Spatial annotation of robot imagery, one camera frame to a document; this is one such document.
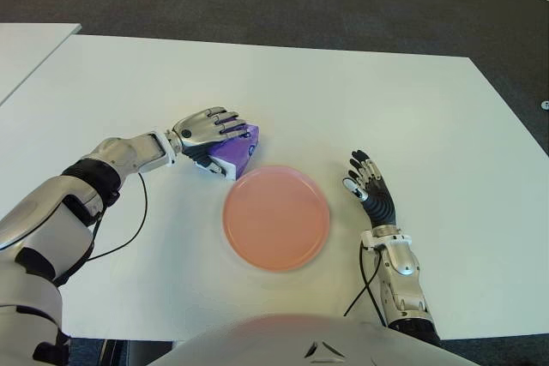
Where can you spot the round pink plate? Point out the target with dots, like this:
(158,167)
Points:
(276,218)

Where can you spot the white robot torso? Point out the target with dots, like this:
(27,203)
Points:
(274,340)

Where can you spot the white side table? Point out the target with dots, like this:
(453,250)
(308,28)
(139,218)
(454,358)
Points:
(25,53)

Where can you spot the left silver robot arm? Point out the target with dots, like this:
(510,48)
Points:
(56,203)

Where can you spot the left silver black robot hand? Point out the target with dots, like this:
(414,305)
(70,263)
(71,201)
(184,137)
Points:
(199,128)

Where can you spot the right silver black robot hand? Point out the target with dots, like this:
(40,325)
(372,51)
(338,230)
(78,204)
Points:
(379,205)

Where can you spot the purple tissue paper pack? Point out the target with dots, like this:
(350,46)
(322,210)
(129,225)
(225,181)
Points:
(240,147)

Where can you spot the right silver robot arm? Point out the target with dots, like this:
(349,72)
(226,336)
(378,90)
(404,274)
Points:
(403,280)

